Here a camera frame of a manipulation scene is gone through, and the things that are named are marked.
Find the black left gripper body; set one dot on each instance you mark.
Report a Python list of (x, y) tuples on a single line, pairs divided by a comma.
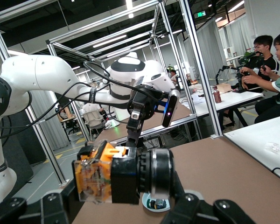
[(154, 100)]

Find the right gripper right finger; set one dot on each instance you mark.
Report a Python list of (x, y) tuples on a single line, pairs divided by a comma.
[(191, 210)]

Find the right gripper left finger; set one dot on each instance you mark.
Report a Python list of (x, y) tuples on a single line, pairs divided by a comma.
[(56, 210)]

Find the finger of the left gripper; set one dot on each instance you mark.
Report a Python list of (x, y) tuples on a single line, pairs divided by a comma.
[(136, 126)]

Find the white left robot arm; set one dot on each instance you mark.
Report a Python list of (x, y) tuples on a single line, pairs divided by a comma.
[(49, 70)]

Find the wooden box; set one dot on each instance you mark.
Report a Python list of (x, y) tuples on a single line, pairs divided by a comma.
[(224, 88)]

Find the light blue round plate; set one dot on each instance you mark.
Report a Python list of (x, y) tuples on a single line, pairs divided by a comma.
[(147, 208)]

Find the white desk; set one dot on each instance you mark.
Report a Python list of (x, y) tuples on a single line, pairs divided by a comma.
[(233, 100)]

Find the green exit sign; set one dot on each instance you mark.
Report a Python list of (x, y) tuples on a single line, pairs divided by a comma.
[(201, 14)]

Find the green potted plant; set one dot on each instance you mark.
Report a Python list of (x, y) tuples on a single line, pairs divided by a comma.
[(247, 57)]

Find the person in black shirt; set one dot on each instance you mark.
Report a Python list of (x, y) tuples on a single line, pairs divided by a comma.
[(268, 63)]

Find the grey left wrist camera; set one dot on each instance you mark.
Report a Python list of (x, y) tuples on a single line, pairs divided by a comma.
[(170, 109)]

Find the aluminium profile frame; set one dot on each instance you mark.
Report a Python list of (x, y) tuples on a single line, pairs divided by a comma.
[(201, 70)]

